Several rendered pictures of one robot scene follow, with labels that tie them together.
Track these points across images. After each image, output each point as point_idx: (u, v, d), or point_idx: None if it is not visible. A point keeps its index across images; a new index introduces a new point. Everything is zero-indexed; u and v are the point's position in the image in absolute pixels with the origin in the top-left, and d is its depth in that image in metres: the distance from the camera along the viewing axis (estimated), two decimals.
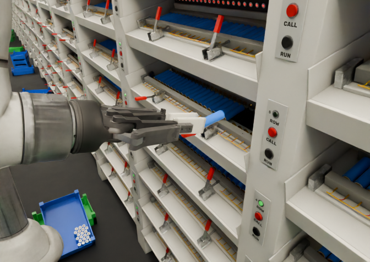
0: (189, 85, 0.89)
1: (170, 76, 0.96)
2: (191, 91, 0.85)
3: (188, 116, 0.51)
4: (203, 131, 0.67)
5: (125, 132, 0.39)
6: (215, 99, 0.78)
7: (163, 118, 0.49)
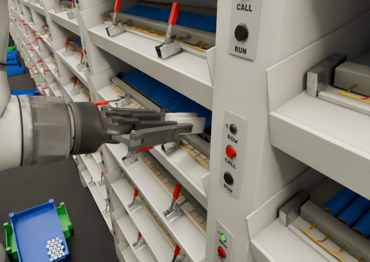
0: (157, 88, 0.78)
1: (140, 78, 0.86)
2: (159, 94, 0.74)
3: (188, 116, 0.51)
4: (163, 143, 0.56)
5: (124, 133, 0.39)
6: (184, 104, 0.67)
7: (163, 118, 0.49)
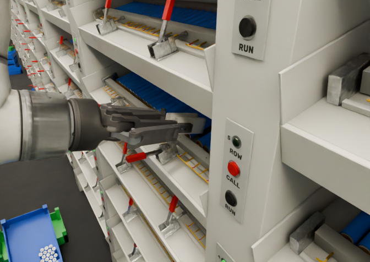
0: (153, 90, 0.72)
1: (135, 79, 0.80)
2: (155, 97, 0.69)
3: (188, 116, 0.51)
4: (157, 153, 0.51)
5: (123, 131, 0.39)
6: (181, 108, 0.62)
7: (163, 117, 0.49)
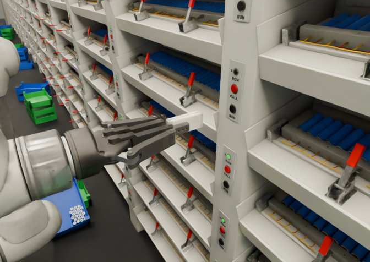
0: (177, 62, 0.96)
1: (161, 56, 1.04)
2: (179, 66, 0.93)
3: (189, 126, 0.51)
4: (186, 93, 0.74)
5: None
6: (200, 72, 0.85)
7: None
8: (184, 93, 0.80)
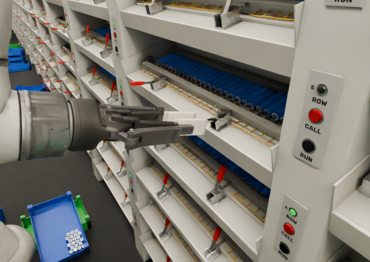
0: (198, 67, 0.76)
1: (177, 59, 0.84)
2: (202, 73, 0.73)
3: None
4: (213, 120, 0.54)
5: None
6: (232, 81, 0.65)
7: None
8: (213, 110, 0.60)
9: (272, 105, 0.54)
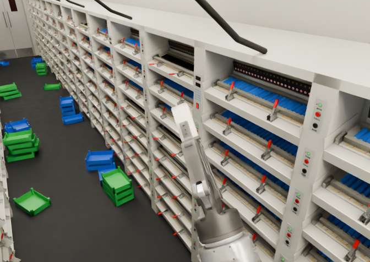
0: None
1: None
2: None
3: (188, 116, 0.50)
4: None
5: None
6: None
7: None
8: None
9: None
